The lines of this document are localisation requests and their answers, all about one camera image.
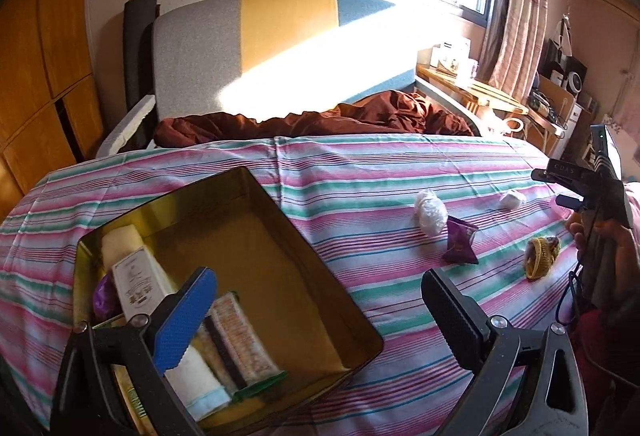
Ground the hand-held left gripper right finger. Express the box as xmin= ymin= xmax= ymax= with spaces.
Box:
xmin=421 ymin=267 xmax=591 ymax=436

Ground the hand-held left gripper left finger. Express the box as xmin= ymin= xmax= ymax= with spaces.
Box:
xmin=50 ymin=266 xmax=220 ymax=436

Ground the white carton box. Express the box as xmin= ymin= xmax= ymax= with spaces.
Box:
xmin=111 ymin=252 xmax=173 ymax=324

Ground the clear rice cracker packet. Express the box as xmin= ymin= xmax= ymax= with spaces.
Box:
xmin=202 ymin=291 xmax=281 ymax=389

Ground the purple snack packet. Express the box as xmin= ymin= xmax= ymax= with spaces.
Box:
xmin=441 ymin=215 xmax=480 ymax=264
xmin=92 ymin=273 xmax=123 ymax=319

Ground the yellow sponge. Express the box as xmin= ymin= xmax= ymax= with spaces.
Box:
xmin=101 ymin=223 xmax=176 ymax=298

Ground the gold-lined tin box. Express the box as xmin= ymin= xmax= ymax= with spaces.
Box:
xmin=75 ymin=166 xmax=385 ymax=436

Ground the person's right hand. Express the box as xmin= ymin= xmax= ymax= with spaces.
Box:
xmin=566 ymin=211 xmax=640 ymax=303

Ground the small white plastic bag ball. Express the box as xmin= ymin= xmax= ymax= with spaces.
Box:
xmin=499 ymin=189 xmax=527 ymax=211

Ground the yellow knit pouch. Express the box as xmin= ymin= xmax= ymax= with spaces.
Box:
xmin=525 ymin=236 xmax=562 ymax=281

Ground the brown cardboard box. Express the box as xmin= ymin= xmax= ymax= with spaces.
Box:
xmin=537 ymin=75 xmax=576 ymax=117

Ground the large white plastic bag ball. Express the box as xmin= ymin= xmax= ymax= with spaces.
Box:
xmin=414 ymin=189 xmax=448 ymax=237

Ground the black box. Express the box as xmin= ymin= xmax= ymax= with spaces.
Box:
xmin=542 ymin=39 xmax=588 ymax=82

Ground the wooden bedside table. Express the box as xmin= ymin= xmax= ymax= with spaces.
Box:
xmin=416 ymin=64 xmax=530 ymax=117

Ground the striped bedsheet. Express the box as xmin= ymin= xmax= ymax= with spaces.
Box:
xmin=0 ymin=133 xmax=640 ymax=436

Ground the white cardboard box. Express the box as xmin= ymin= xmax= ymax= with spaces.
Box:
xmin=431 ymin=40 xmax=473 ymax=76

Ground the person's red clothing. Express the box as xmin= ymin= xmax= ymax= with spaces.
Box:
xmin=570 ymin=306 xmax=640 ymax=436

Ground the pink patterned curtain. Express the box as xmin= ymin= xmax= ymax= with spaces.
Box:
xmin=487 ymin=0 xmax=556 ymax=102

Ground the brown blanket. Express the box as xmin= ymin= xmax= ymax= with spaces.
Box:
xmin=152 ymin=89 xmax=476 ymax=148

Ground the grey yellow blue headboard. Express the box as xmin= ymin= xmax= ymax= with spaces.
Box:
xmin=150 ymin=0 xmax=418 ymax=122

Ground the wooden wardrobe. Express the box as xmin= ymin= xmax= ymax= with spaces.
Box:
xmin=0 ymin=0 xmax=107 ymax=217

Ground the grey bed frame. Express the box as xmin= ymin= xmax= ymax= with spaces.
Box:
xmin=415 ymin=79 xmax=493 ymax=137

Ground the white bed rail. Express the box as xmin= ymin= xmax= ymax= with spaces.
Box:
xmin=95 ymin=95 xmax=157 ymax=157

